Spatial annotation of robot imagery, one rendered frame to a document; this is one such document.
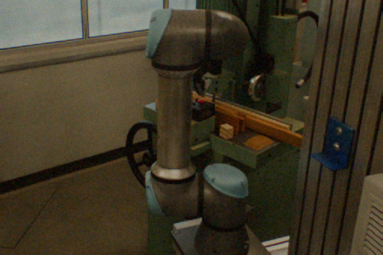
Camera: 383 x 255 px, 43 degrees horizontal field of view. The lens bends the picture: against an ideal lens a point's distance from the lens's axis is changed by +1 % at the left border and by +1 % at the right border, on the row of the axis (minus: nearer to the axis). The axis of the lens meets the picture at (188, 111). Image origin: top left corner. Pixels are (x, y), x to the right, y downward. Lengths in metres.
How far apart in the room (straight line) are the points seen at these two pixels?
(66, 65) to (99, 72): 0.23
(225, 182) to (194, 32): 0.39
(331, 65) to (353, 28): 0.10
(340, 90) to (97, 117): 2.43
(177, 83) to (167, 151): 0.18
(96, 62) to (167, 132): 2.04
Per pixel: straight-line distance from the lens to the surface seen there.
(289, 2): 2.03
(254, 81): 1.95
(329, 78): 1.07
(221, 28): 1.10
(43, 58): 3.03
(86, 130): 3.31
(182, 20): 1.10
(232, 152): 1.78
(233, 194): 1.25
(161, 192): 1.24
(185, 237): 1.42
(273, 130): 1.83
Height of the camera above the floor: 1.68
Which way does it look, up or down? 23 degrees down
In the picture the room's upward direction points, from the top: 2 degrees clockwise
